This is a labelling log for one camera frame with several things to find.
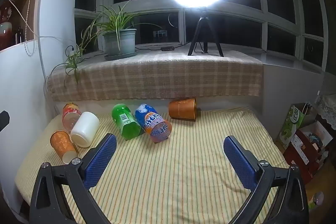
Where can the potted spider plant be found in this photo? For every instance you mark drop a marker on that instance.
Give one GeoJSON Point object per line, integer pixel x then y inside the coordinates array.
{"type": "Point", "coordinates": [120, 42]}

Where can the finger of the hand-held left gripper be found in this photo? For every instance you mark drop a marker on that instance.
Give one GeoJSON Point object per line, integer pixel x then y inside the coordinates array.
{"type": "Point", "coordinates": [4, 119]}

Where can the black tripod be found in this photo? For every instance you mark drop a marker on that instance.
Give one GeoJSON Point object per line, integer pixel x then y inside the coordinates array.
{"type": "Point", "coordinates": [203, 24]}

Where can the white window frame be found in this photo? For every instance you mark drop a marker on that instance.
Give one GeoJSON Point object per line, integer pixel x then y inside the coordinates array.
{"type": "Point", "coordinates": [181, 27]}

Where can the white plastic cup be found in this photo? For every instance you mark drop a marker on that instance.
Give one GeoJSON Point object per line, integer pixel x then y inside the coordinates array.
{"type": "Point", "coordinates": [85, 126]}

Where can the red cardboard box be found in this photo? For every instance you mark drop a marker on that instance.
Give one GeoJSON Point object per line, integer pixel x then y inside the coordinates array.
{"type": "Point", "coordinates": [296, 158]}

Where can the dark small bottle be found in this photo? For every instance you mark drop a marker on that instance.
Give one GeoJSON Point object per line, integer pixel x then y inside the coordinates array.
{"type": "Point", "coordinates": [19, 36]}

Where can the yellow striped bed sheet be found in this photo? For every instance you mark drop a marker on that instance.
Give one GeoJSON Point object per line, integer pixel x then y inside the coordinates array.
{"type": "Point", "coordinates": [170, 174]}

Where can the brown plaid cloth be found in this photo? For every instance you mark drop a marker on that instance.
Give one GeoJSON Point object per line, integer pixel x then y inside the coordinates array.
{"type": "Point", "coordinates": [157, 77]}

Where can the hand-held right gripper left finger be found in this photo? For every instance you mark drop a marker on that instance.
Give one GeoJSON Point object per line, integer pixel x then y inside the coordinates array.
{"type": "Point", "coordinates": [101, 158]}

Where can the white lace cloth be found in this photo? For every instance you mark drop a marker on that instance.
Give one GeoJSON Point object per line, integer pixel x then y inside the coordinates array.
{"type": "Point", "coordinates": [328, 108]}

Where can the green paper bag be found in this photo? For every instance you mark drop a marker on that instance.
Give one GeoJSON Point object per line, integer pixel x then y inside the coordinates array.
{"type": "Point", "coordinates": [291, 121]}

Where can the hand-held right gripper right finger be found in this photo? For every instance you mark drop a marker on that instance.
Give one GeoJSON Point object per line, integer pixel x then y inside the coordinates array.
{"type": "Point", "coordinates": [241, 163]}

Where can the brown paper cup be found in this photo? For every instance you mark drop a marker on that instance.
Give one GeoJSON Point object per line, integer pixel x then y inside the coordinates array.
{"type": "Point", "coordinates": [181, 109]}

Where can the small round bottle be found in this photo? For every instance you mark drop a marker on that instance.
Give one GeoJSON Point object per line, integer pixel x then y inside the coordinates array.
{"type": "Point", "coordinates": [318, 199]}

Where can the blue and orange printed cup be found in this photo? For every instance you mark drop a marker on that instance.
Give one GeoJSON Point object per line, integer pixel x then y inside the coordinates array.
{"type": "Point", "coordinates": [152, 121]}

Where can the clear cup with red label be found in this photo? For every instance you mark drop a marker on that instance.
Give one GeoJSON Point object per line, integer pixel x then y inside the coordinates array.
{"type": "Point", "coordinates": [70, 112]}

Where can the green plastic cup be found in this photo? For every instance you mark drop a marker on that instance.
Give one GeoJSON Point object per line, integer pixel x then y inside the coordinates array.
{"type": "Point", "coordinates": [126, 124]}

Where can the red ceramic vase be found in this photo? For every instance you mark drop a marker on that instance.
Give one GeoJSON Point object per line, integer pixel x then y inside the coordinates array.
{"type": "Point", "coordinates": [4, 35]}

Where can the orange patterned paper cup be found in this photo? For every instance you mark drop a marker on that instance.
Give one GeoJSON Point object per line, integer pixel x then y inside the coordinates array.
{"type": "Point", "coordinates": [61, 144]}

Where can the dark plant saucer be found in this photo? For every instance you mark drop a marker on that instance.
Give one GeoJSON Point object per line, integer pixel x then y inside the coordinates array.
{"type": "Point", "coordinates": [118, 57]}

